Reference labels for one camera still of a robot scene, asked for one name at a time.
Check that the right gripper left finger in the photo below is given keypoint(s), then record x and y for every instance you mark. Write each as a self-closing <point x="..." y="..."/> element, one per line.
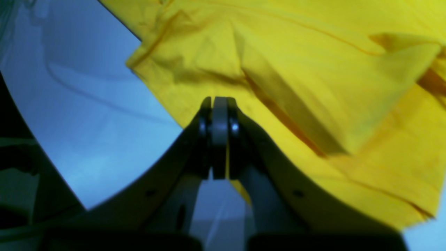
<point x="155" y="212"/>

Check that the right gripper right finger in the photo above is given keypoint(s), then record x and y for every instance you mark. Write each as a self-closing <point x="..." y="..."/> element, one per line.
<point x="291" y="212"/>

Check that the yellow T-shirt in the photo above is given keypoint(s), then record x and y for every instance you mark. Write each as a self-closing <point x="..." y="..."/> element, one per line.
<point x="352" y="91"/>

